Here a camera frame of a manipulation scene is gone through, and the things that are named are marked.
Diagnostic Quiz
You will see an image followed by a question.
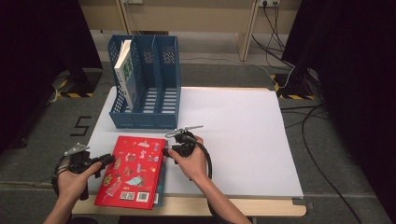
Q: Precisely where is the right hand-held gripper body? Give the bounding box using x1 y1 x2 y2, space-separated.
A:
164 125 205 158

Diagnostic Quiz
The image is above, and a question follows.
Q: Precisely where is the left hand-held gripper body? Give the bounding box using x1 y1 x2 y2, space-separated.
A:
64 142 101 174

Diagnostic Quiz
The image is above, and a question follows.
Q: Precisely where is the red illustrated book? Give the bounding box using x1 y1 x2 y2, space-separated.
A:
93 135 166 211

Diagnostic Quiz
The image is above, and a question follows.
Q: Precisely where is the blue plastic file rack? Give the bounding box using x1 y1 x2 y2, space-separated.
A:
107 34 182 131

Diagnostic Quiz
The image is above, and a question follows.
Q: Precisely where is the teal illustrated book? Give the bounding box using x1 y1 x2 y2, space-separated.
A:
152 140 170 208

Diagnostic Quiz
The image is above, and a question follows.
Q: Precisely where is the white book with green print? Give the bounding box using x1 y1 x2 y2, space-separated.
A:
113 39 138 113

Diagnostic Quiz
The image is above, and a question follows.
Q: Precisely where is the person's right hand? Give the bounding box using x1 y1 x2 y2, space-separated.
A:
167 134 209 181

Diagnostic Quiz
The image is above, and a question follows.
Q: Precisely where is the person's left hand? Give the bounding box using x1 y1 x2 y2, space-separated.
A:
56 161 104 203

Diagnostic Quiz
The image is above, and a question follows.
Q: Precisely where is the white table cover sheet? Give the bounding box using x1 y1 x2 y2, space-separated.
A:
68 87 304 199

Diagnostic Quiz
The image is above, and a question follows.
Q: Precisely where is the black stand base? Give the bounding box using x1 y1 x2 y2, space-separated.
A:
49 66 105 99
270 67 321 101

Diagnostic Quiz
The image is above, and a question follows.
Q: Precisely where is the light wooden table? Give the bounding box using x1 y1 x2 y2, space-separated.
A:
71 87 307 217

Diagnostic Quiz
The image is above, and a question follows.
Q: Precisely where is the black curtain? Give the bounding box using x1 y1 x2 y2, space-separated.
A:
281 0 396 218
0 0 104 153

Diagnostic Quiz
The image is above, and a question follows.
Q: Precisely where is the black floor cable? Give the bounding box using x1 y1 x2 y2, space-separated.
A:
300 104 363 224
279 105 330 129

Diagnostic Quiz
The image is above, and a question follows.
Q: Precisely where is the grey table bracket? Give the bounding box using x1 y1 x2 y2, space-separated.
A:
292 197 315 211

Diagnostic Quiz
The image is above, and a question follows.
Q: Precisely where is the black power cable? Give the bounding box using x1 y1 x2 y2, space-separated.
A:
250 33 296 69
262 0 287 54

